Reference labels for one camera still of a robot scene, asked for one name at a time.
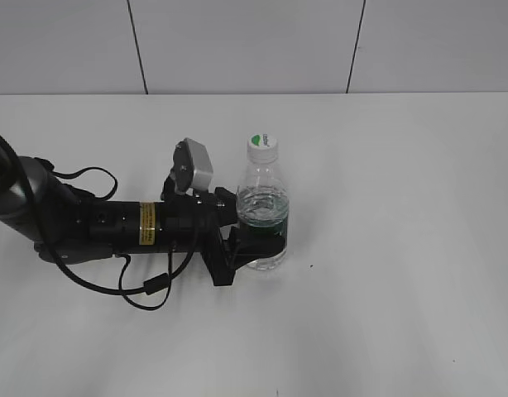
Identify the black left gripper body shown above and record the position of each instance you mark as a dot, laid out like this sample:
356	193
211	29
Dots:
189	224

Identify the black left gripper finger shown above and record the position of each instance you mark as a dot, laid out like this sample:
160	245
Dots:
226	206
258	248

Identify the clear Cestbon water bottle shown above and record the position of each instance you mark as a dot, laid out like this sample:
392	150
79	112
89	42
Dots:
263	203

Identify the white green bottle cap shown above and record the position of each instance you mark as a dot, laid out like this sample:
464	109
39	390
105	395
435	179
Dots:
262	149

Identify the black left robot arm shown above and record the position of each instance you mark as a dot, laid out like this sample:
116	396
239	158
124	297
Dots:
70	226

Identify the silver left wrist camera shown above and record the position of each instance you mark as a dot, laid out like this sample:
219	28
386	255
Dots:
192	167

